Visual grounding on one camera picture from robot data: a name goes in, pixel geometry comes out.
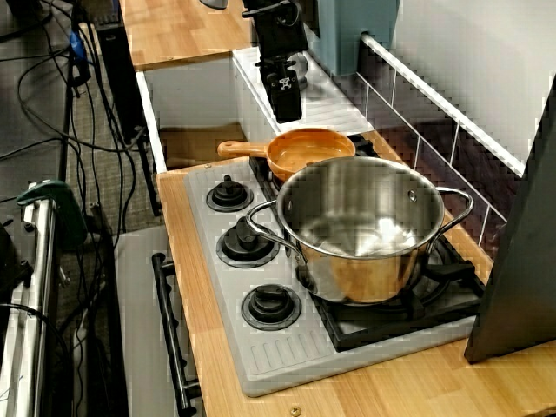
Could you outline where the brown cardboard sheet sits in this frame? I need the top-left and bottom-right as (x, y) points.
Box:
(158, 123), (253, 170)

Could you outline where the black side panel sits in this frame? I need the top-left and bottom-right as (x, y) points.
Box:
(463, 77), (556, 365)

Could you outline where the grey toy stove panel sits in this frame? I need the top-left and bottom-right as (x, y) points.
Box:
(182, 156), (479, 399)

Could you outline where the black looping cable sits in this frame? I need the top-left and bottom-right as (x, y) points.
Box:
(17, 54), (144, 153)

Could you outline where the black tower case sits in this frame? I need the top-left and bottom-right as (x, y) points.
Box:
(94, 15), (147, 147)

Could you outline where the black oven door handle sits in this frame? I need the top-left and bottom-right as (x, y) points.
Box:
(150, 253), (202, 414)

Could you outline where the blue cable connector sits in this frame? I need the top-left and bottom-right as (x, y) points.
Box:
(68, 30), (86, 60)

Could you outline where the black device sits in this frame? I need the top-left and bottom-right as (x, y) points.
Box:
(0, 219), (34, 301)

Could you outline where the stainless steel pot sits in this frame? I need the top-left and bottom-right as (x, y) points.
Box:
(245, 156), (474, 305)

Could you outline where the teal robot base box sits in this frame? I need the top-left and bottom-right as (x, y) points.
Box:
(319, 0), (400, 77)

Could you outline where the aluminium frame rail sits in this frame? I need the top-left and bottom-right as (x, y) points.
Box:
(0, 182), (60, 417)

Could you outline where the black metal stand leg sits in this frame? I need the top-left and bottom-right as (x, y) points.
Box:
(136, 125), (162, 218)

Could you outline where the green clamp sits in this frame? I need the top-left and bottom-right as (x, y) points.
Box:
(16, 180), (88, 251)

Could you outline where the white toy oven door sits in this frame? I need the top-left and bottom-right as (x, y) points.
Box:
(115, 225), (201, 417)

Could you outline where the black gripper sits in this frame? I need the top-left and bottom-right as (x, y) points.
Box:
(254, 10), (310, 123)

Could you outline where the black stove knob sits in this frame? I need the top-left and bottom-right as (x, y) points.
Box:
(215, 216), (281, 269)
(205, 175), (255, 214)
(241, 284), (302, 334)

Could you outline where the orange plastic toy pan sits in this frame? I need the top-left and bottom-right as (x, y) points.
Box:
(215, 127), (357, 182)

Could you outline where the white toy sink basin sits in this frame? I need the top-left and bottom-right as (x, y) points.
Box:
(136, 45), (374, 175)

